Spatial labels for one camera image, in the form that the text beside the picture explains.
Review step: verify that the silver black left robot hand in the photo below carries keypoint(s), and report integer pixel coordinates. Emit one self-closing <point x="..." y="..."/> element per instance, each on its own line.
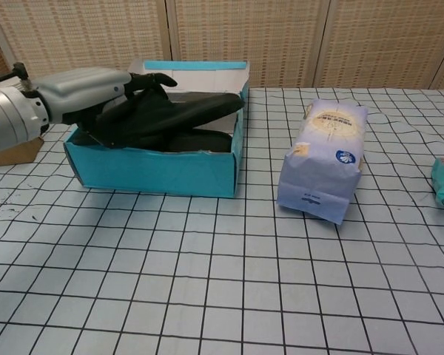
<point x="81" y="88"/>

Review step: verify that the woven bamboo folding screen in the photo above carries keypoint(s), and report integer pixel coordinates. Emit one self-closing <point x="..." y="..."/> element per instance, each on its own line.
<point x="281" y="37"/>

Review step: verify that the light blue checked tablecloth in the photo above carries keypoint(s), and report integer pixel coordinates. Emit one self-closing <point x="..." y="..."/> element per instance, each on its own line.
<point x="207" y="277"/>

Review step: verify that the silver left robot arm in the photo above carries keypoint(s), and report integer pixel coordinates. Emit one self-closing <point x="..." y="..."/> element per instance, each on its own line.
<point x="7" y="114"/>

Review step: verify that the black rubber slipper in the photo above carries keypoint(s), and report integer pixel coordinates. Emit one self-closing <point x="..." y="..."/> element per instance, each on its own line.
<point x="207" y="140"/>
<point x="151" y="114"/>

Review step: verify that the pale blue paper bag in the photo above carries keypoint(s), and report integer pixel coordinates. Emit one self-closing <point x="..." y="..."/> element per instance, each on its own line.
<point x="318" y="177"/>

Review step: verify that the brown paper bag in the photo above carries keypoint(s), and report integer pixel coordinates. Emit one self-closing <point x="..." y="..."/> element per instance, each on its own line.
<point x="15" y="155"/>

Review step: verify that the blue cardboard shoe box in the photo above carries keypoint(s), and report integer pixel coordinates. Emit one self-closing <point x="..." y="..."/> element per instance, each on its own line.
<point x="151" y="174"/>

